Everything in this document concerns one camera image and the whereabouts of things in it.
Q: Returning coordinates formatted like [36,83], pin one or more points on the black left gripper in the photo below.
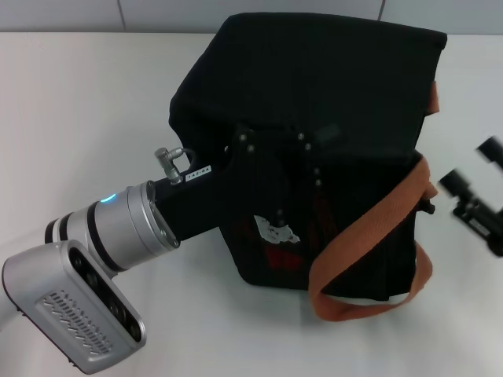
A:
[204,196]

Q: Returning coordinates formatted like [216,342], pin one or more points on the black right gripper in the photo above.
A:
[487,220]

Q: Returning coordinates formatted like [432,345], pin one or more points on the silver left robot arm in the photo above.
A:
[118,228]

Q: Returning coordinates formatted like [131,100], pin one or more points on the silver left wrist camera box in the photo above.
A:
[51,290]

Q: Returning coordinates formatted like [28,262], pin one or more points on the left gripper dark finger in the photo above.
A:
[327,133]

